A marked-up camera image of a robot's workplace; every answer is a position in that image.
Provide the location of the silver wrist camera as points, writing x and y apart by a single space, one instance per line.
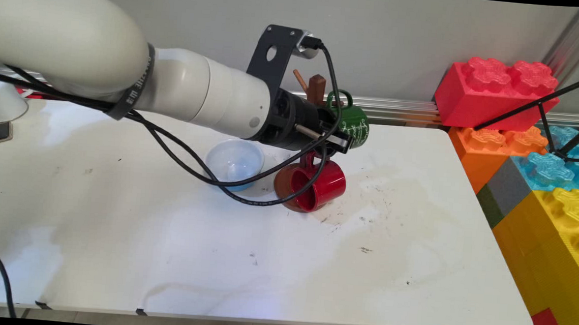
305 52

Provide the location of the giant grey building block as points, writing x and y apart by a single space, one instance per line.
509 190

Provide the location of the giant orange building block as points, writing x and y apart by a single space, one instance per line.
483 155

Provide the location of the giant dark green building block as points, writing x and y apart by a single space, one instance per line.
490 207

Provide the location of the slanted aluminium post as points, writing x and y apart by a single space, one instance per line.
575 45

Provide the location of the black tripod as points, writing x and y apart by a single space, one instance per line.
545 119

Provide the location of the giant red building block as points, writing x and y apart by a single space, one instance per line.
477 99

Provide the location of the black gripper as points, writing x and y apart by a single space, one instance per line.
292 119

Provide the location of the giant light blue building block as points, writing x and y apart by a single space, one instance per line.
549 170

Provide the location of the giant yellow building block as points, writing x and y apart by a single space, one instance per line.
553 252

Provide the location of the white and blue bowl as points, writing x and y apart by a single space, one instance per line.
233 158

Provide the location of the brown wooden mug tree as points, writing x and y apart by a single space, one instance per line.
317 85

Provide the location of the red enamel mug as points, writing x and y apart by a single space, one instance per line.
326 185

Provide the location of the green enamel mug white writing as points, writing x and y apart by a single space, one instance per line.
356 124

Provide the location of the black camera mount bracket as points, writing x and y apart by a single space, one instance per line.
283 37

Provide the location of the black table edge clip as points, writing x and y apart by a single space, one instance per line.
141 311
42 305

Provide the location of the white rounded cup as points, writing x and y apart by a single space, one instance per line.
3 107

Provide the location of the horizontal aluminium rail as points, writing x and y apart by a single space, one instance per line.
400 111

